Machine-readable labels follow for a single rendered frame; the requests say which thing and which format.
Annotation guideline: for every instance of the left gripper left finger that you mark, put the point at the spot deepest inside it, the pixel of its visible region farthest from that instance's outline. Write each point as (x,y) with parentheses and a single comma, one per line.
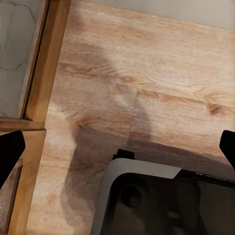
(12,146)

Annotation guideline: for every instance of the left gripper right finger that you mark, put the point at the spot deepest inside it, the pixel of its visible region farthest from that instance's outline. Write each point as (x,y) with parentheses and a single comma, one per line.
(227,146)

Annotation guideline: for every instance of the door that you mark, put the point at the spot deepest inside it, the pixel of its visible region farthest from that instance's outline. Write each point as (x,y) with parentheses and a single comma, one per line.
(31,35)

